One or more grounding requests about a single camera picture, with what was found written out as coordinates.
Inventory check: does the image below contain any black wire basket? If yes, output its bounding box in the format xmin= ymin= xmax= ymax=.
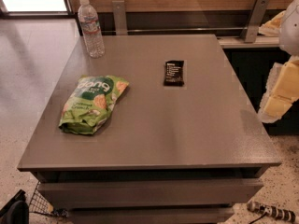
xmin=29 ymin=183 xmax=67 ymax=217

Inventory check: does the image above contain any black snack bar wrapper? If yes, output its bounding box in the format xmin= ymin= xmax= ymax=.
xmin=164 ymin=60 xmax=184 ymax=87

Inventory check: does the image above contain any green rice chip bag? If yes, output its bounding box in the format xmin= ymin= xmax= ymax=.
xmin=59 ymin=76 xmax=129 ymax=135

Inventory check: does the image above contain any clear plastic water bottle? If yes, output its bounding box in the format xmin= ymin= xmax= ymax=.
xmin=78 ymin=0 xmax=105 ymax=58

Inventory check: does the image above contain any black object floor corner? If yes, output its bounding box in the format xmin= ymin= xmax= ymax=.
xmin=0 ymin=189 xmax=29 ymax=224

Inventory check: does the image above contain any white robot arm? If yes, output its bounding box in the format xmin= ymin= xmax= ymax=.
xmin=258 ymin=0 xmax=299 ymax=123

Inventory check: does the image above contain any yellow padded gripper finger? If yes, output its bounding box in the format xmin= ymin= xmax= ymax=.
xmin=259 ymin=11 xmax=285 ymax=36
xmin=258 ymin=56 xmax=299 ymax=123

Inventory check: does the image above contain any left metal wall bracket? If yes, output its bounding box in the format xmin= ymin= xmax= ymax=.
xmin=112 ymin=0 xmax=128 ymax=35

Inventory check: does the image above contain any metal wall bracket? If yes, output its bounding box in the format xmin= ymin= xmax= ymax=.
xmin=240 ymin=0 xmax=270 ymax=43
xmin=112 ymin=0 xmax=128 ymax=35

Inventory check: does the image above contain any grey drawer cabinet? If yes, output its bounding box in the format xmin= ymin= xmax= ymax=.
xmin=19 ymin=35 xmax=280 ymax=224

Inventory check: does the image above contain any black white power strip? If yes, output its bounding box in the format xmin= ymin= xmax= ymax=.
xmin=247 ymin=202 xmax=299 ymax=224

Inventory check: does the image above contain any right metal wall bracket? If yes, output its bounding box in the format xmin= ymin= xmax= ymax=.
xmin=240 ymin=0 xmax=270 ymax=43

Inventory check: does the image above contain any horizontal metal rail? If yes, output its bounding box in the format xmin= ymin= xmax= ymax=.
xmin=102 ymin=27 xmax=244 ymax=36

